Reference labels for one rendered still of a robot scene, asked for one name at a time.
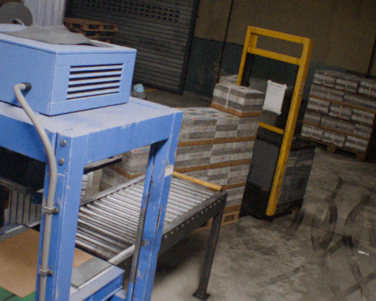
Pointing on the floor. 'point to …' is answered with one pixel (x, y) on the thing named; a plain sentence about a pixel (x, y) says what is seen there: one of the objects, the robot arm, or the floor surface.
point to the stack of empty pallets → (90, 28)
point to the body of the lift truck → (288, 195)
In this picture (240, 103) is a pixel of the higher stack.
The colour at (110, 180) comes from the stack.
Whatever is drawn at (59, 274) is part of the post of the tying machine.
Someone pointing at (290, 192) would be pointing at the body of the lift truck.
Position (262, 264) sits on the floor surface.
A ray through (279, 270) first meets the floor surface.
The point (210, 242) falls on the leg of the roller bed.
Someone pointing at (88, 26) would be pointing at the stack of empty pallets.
